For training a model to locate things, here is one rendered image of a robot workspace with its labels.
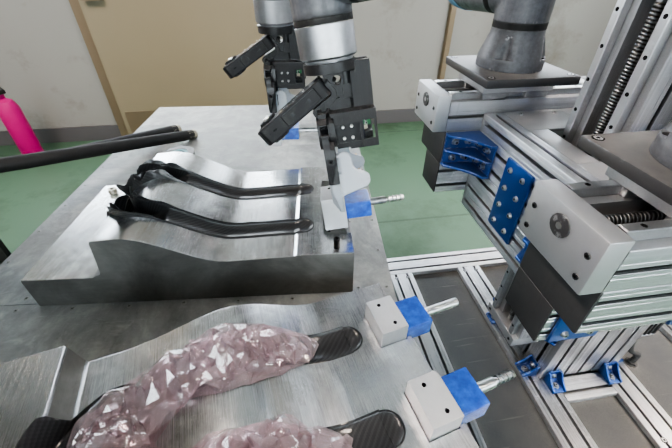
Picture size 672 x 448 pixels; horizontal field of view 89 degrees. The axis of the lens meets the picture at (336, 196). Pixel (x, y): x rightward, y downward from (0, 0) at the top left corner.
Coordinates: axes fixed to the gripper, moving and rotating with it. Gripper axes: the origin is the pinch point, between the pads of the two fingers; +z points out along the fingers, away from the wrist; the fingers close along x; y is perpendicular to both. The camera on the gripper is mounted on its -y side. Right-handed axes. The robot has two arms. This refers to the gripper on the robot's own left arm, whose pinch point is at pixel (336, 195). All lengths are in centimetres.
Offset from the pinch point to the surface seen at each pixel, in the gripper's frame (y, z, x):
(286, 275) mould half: -9.5, 9.5, -5.9
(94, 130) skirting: -194, 26, 235
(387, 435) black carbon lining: 2.0, 13.9, -28.3
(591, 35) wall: 234, 21, 269
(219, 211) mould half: -20.7, 1.8, 4.5
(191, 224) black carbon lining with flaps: -23.8, 1.0, -0.2
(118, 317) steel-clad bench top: -35.9, 10.7, -8.4
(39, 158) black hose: -60, -8, 21
